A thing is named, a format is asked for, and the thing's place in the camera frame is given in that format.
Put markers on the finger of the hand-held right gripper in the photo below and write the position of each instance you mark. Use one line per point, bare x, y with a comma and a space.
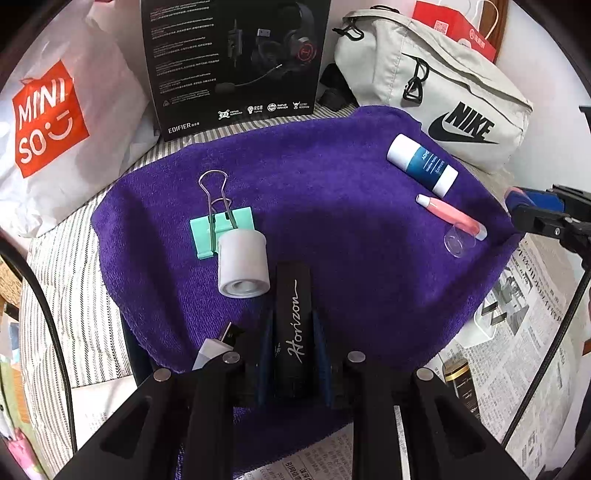
540, 221
531, 199

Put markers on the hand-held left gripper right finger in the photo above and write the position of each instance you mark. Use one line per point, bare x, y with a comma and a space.
324, 364

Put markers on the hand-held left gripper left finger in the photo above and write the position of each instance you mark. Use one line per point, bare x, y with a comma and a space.
265, 355

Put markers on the black glasses case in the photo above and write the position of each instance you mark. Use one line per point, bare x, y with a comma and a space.
292, 318

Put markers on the white bottle with blue label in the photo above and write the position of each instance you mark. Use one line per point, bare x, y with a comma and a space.
415, 159

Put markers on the green binder clip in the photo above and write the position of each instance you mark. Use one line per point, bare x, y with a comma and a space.
203, 236

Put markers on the white USB adapter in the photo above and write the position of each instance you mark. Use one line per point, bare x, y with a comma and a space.
207, 354

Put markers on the newspaper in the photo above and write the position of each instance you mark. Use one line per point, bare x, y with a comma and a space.
531, 300

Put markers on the pink tube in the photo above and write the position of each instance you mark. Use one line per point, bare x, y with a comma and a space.
450, 215

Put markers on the clear plastic cap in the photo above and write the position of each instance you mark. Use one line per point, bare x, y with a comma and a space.
460, 245

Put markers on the white tape roll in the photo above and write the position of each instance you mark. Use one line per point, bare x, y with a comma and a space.
242, 258

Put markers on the white charger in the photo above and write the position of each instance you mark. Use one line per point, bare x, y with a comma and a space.
475, 334

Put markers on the black gold-trimmed bottle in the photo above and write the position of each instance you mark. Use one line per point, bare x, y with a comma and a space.
462, 387

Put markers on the purple towel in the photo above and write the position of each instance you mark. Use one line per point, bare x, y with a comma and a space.
332, 207

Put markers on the red paper bag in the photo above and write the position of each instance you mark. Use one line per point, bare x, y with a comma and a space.
457, 27

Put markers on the white waist bag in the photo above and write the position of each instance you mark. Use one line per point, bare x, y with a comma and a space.
392, 55

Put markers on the striped bed sheet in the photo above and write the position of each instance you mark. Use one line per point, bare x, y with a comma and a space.
64, 277

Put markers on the white plastic bag red label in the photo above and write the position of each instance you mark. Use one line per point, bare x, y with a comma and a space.
106, 115

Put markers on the black headphone box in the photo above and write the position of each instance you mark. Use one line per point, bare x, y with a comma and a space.
198, 69

